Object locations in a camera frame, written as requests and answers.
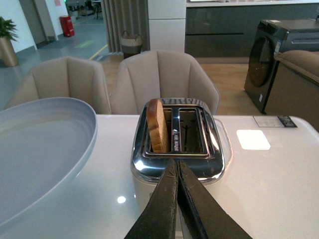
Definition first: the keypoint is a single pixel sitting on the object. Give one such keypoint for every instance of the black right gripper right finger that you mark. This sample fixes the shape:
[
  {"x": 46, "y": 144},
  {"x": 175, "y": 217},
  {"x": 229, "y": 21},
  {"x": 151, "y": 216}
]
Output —
[{"x": 201, "y": 216}]

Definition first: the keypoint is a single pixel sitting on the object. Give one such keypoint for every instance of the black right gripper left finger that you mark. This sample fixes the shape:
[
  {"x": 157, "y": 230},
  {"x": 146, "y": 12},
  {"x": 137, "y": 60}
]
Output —
[{"x": 158, "y": 219}]

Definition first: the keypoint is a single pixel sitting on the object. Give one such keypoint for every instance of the brown bread slice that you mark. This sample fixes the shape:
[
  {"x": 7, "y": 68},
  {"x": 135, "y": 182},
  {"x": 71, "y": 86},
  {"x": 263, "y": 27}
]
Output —
[{"x": 157, "y": 126}]

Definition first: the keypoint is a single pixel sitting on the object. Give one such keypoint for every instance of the light blue round plate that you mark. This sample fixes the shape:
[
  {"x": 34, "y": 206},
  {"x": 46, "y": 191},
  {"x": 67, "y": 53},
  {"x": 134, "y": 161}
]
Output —
[{"x": 44, "y": 144}]

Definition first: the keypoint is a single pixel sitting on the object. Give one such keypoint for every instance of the white chrome toaster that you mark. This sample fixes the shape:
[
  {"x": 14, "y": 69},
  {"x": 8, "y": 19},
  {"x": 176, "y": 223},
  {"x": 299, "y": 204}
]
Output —
[{"x": 192, "y": 138}]

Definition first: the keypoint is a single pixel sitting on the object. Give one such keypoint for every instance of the black white table label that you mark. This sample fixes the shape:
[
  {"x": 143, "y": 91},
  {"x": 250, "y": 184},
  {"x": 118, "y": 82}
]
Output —
[{"x": 274, "y": 121}]

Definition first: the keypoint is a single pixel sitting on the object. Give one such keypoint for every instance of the beige chair right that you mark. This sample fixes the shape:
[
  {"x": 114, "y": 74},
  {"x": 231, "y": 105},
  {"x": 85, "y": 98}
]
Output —
[{"x": 160, "y": 74}]

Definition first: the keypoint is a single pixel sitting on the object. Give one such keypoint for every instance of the beige chair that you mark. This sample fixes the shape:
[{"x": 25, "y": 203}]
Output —
[
  {"x": 160, "y": 74},
  {"x": 65, "y": 77}
]

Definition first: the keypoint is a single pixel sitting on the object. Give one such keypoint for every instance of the beige sofa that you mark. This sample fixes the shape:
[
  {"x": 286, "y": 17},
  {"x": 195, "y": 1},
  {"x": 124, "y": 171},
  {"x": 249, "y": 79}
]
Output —
[{"x": 295, "y": 90}]

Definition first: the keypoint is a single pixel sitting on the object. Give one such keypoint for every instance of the beige chair left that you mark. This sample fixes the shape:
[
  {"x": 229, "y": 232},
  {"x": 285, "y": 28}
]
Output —
[{"x": 65, "y": 77}]

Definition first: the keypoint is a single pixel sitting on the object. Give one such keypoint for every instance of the woven laundry basket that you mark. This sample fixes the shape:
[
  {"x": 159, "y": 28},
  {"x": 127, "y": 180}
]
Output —
[{"x": 130, "y": 44}]

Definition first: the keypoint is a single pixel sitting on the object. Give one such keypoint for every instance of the grey kitchen counter cabinet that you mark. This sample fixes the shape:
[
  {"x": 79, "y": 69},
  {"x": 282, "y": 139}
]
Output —
[{"x": 228, "y": 28}]

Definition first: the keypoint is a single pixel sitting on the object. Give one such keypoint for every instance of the dark washing machine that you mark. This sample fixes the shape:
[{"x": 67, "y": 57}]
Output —
[{"x": 272, "y": 37}]

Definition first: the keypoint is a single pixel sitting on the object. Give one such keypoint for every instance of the white pillar cabinet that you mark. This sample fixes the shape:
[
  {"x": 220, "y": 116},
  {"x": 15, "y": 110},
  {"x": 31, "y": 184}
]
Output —
[{"x": 167, "y": 19}]

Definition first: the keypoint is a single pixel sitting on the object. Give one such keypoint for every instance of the red fire extinguisher box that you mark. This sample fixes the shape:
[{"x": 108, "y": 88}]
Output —
[{"x": 67, "y": 25}]

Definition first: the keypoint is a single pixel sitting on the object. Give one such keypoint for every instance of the green potted plant gold pot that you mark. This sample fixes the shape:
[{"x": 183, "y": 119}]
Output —
[{"x": 7, "y": 35}]

